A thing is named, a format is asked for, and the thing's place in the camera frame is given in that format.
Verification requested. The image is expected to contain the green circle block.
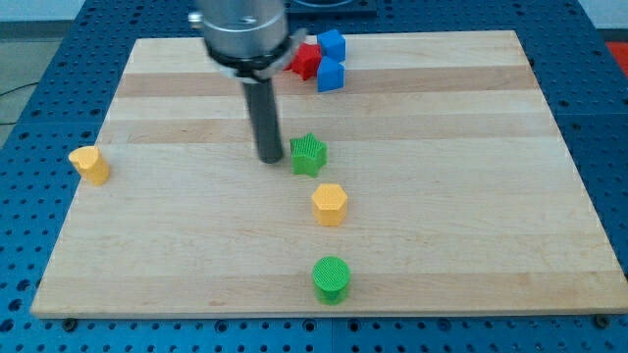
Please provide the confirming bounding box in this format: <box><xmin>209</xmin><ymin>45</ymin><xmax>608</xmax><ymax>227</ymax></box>
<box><xmin>311</xmin><ymin>256</ymin><xmax>351</xmax><ymax>305</ymax></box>

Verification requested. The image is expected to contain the yellow heart block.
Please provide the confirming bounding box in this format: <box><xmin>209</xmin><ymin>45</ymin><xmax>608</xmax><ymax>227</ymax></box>
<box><xmin>69</xmin><ymin>146</ymin><xmax>110</xmax><ymax>186</ymax></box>

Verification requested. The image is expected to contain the green star block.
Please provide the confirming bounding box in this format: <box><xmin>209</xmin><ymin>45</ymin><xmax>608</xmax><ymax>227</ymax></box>
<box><xmin>289</xmin><ymin>132</ymin><xmax>327</xmax><ymax>177</ymax></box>

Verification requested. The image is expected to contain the yellow hexagon block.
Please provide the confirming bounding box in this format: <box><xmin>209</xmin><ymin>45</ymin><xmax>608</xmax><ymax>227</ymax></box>
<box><xmin>311</xmin><ymin>183</ymin><xmax>348</xmax><ymax>227</ymax></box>

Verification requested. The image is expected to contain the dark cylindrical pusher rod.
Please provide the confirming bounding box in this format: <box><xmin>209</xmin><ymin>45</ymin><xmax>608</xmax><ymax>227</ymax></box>
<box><xmin>242</xmin><ymin>79</ymin><xmax>284</xmax><ymax>164</ymax></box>

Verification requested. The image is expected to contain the lower blue cube block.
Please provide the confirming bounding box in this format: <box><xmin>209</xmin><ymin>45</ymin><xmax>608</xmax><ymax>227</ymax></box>
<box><xmin>317</xmin><ymin>56</ymin><xmax>344</xmax><ymax>92</ymax></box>

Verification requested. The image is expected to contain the blue cube block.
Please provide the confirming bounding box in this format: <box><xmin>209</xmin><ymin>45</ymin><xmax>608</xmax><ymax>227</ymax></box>
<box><xmin>317</xmin><ymin>56</ymin><xmax>344</xmax><ymax>92</ymax></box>
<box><xmin>317</xmin><ymin>29</ymin><xmax>346</xmax><ymax>62</ymax></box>

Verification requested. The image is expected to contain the wooden board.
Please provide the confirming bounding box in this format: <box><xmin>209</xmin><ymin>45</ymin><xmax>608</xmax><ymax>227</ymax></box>
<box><xmin>31</xmin><ymin>30</ymin><xmax>627</xmax><ymax>319</ymax></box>

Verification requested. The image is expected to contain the red star block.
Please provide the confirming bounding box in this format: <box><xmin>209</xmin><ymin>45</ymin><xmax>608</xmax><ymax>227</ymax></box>
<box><xmin>285</xmin><ymin>43</ymin><xmax>322</xmax><ymax>80</ymax></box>

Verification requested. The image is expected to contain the upper blue cube block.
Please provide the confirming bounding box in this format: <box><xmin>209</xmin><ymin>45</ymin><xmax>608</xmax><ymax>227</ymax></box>
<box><xmin>317</xmin><ymin>29</ymin><xmax>346</xmax><ymax>62</ymax></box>

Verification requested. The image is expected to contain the black cable on floor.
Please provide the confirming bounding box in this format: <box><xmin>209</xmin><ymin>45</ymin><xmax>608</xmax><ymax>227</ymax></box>
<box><xmin>0</xmin><ymin>81</ymin><xmax>39</xmax><ymax>126</ymax></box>

